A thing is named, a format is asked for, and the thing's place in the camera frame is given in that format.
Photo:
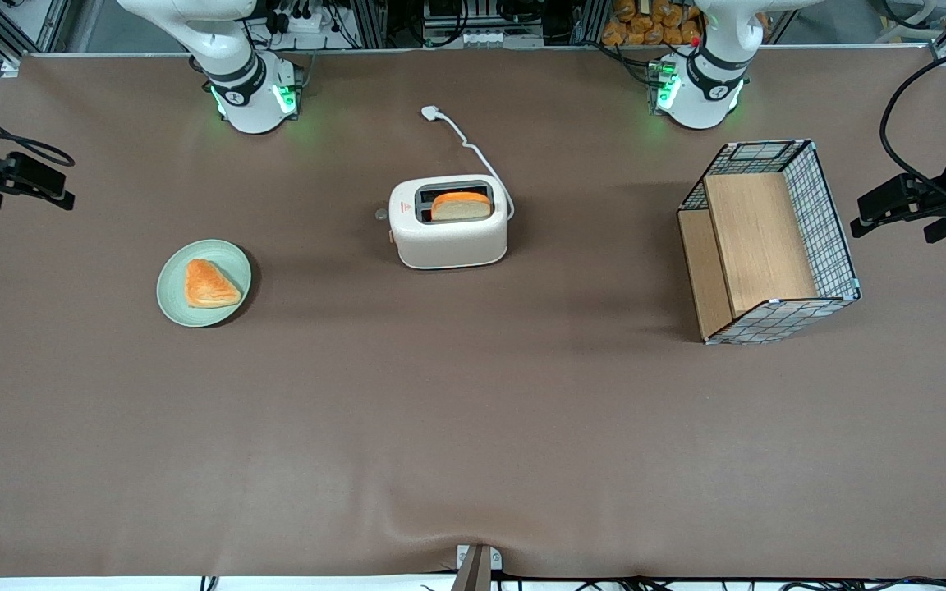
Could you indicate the white two-slot toaster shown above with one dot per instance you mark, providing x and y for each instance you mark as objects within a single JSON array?
[{"x": 448, "y": 242}]

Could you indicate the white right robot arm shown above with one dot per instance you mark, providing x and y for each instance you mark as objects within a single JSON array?
[{"x": 235, "y": 49}]

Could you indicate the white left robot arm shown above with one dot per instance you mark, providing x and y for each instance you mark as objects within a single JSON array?
[{"x": 707, "y": 90}]

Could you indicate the pale green round plate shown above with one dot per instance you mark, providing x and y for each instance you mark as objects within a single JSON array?
[{"x": 173, "y": 300}]

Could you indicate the triangular orange pastry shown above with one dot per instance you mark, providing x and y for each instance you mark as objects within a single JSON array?
[{"x": 210, "y": 286}]

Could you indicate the green-lit connector board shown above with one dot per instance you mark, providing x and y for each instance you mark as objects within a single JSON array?
[
  {"x": 660, "y": 86},
  {"x": 291, "y": 97}
]

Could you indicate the bag of orange bread rolls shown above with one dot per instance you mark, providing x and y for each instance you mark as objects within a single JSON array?
[{"x": 645, "y": 23}]

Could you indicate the white power strip with plugs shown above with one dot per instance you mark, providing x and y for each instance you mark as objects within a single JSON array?
[{"x": 296, "y": 20}]

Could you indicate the bread slice with orange crust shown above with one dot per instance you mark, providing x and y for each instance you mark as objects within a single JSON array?
[{"x": 461, "y": 207}]

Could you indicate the long white socket strip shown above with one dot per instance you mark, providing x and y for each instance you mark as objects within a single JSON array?
[{"x": 481, "y": 39}]

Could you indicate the large table cover mat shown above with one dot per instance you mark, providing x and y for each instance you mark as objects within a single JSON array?
[{"x": 473, "y": 410}]

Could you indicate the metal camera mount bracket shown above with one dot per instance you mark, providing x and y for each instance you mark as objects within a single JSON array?
[{"x": 477, "y": 566}]

